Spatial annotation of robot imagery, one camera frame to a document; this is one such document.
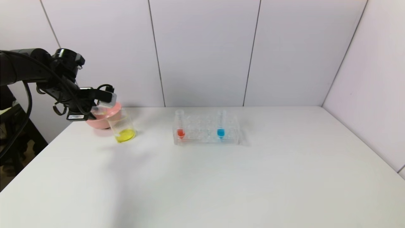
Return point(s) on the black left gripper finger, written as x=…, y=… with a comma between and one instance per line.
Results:
x=91, y=114

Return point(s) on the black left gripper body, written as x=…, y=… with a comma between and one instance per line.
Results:
x=76, y=117

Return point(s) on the test tube with yellow pigment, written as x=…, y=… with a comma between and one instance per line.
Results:
x=101, y=110

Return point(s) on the clear glass beaker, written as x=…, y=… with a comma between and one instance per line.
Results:
x=125, y=134

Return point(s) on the test tube with red pigment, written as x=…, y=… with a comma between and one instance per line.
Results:
x=180, y=133

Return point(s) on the clear plastic test tube rack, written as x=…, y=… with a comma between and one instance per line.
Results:
x=205, y=136

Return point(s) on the test tube with blue pigment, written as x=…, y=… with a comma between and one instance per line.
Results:
x=221, y=132

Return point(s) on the pink plastic bowl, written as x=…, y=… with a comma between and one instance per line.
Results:
x=101, y=122

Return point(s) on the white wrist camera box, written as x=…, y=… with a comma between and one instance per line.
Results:
x=107, y=98

